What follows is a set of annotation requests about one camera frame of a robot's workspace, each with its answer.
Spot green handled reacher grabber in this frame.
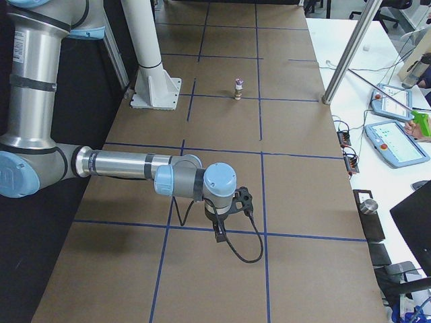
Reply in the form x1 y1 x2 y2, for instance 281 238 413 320
348 69 430 137

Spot near teach pendant tablet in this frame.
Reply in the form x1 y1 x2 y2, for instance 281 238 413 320
364 120 430 168

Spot aluminium frame post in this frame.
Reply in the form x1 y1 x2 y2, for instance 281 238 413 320
322 0 383 105

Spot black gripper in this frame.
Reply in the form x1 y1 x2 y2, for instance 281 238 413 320
205 200 229 243

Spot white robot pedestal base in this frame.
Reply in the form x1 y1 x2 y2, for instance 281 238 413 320
121 0 182 110

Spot brass PPR valve white ends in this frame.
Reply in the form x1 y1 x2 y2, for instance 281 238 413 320
234 84 243 100

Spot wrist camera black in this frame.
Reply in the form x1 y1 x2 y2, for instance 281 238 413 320
230 186 254 217

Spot far teach pendant tablet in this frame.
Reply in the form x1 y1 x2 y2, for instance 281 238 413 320
370 83 413 122

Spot teach pendant tablet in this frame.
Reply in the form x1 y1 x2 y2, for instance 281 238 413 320
370 83 413 122
364 120 430 168

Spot metal cup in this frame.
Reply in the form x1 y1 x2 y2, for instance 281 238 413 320
359 199 378 215

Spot black monitor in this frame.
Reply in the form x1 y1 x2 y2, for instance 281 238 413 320
390 181 430 276

